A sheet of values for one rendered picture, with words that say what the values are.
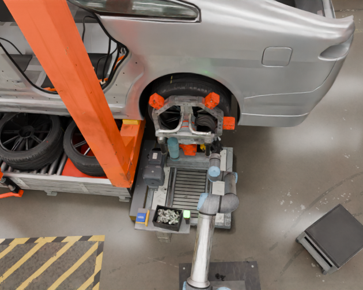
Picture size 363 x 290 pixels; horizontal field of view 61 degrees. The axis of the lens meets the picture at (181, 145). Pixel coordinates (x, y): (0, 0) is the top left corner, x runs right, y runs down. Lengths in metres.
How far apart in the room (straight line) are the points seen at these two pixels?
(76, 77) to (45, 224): 1.99
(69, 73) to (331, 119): 2.90
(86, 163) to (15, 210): 1.00
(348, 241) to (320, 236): 0.20
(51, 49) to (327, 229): 2.28
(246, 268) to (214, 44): 1.64
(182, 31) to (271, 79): 0.67
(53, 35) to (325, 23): 1.43
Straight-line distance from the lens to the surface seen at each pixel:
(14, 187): 3.39
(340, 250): 2.73
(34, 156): 3.08
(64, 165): 3.18
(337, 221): 2.80
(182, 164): 3.02
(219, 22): 1.90
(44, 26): 1.43
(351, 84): 4.21
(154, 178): 2.72
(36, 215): 3.39
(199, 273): 2.11
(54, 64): 1.57
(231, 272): 2.55
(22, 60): 3.50
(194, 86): 2.23
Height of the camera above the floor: 2.80
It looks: 57 degrees down
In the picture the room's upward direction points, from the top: 7 degrees counter-clockwise
